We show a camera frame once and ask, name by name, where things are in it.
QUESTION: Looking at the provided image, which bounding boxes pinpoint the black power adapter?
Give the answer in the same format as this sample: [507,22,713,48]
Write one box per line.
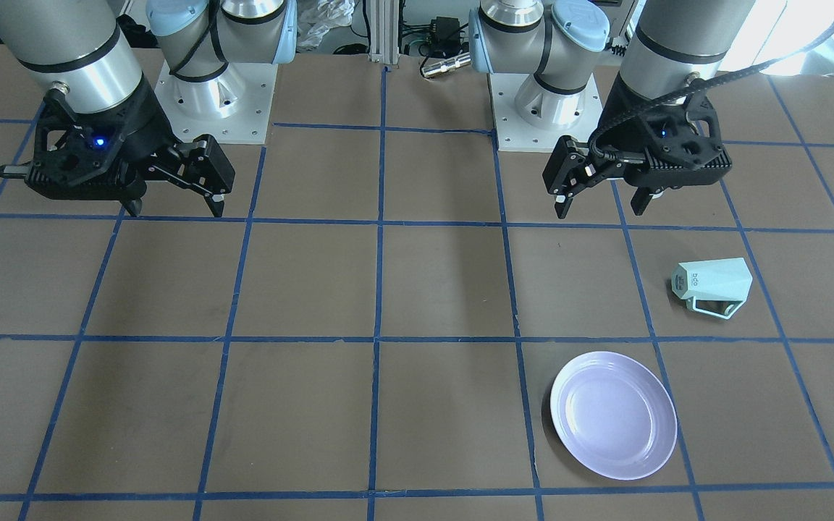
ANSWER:
[428,17,461,49]

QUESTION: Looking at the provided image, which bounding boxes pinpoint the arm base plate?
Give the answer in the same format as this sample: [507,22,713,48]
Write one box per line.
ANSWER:
[155,63,279,145]
[489,74,603,153]

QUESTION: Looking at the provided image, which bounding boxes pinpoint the light green faceted cup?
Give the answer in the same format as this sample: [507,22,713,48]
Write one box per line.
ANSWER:
[670,258,754,320]

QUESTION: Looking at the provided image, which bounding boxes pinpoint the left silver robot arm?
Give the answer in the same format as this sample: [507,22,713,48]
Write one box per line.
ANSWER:
[468,1,754,219]

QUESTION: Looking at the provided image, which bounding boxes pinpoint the aluminium frame post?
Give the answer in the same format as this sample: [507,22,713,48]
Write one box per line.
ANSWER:
[362,1,401,68]

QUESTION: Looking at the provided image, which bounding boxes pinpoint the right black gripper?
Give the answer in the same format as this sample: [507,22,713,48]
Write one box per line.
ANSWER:
[0,76,235,218]

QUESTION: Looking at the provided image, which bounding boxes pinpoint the lavender plate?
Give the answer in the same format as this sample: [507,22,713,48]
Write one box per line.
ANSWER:
[549,352,678,481]

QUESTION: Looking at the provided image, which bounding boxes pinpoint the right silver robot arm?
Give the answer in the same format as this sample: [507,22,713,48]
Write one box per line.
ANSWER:
[0,1,298,218]

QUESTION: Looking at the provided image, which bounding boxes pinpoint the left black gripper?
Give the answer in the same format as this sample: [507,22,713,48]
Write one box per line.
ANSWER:
[542,74,733,220]

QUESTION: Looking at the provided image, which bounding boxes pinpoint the silver cylindrical connector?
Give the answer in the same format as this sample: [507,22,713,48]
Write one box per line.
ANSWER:
[420,52,472,80]

